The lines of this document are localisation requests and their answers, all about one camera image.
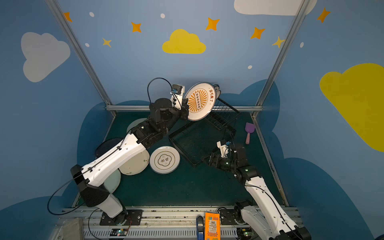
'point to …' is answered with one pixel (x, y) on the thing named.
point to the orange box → (212, 226)
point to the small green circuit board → (118, 232)
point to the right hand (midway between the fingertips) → (207, 158)
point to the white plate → (164, 160)
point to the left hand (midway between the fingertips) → (187, 97)
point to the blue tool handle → (200, 227)
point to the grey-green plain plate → (134, 123)
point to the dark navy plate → (106, 144)
